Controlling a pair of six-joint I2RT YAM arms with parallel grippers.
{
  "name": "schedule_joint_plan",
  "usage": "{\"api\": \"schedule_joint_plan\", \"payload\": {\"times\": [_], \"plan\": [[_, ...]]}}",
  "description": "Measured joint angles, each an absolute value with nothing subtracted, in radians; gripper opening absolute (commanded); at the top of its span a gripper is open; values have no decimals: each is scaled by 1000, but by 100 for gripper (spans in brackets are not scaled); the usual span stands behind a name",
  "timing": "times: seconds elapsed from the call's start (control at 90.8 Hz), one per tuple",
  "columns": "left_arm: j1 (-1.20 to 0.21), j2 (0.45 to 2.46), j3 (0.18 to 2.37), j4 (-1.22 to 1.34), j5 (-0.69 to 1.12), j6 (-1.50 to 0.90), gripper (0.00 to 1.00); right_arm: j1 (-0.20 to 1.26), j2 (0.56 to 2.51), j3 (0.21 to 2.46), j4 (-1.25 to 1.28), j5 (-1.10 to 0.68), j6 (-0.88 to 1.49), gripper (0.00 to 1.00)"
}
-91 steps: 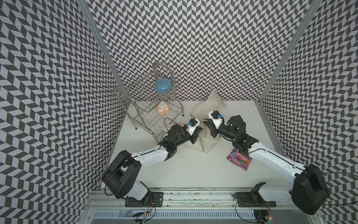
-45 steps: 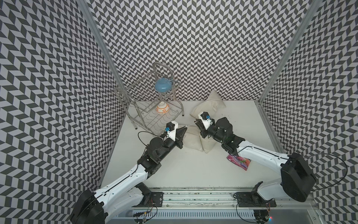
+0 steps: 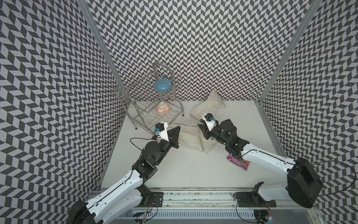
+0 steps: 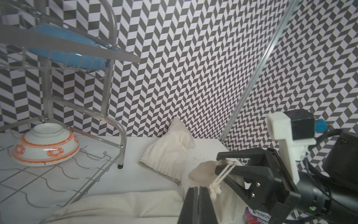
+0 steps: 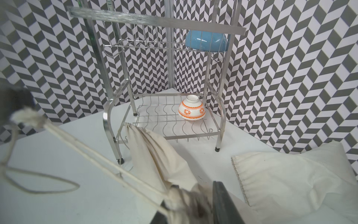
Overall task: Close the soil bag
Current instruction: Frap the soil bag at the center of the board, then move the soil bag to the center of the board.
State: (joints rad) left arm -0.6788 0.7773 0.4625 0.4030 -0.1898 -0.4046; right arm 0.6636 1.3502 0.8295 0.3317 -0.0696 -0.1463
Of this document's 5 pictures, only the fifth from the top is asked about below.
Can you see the cream cloth bag at back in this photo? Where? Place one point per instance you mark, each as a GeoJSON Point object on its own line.
{"type": "Point", "coordinates": [283, 187]}

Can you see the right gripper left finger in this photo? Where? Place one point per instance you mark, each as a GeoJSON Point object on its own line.
{"type": "Point", "coordinates": [159, 218]}

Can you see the cream drawstring soil bag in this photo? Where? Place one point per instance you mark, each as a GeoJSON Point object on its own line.
{"type": "Point", "coordinates": [164, 179]}

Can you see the steel wire dish rack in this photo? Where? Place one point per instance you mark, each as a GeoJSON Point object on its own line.
{"type": "Point", "coordinates": [141, 52]}

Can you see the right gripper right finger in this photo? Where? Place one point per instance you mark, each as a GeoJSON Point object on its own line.
{"type": "Point", "coordinates": [224, 209]}

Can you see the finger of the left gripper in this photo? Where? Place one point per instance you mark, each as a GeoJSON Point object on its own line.
{"type": "Point", "coordinates": [14, 98]}

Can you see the blue bowl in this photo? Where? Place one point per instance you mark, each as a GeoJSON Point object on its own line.
{"type": "Point", "coordinates": [206, 41]}

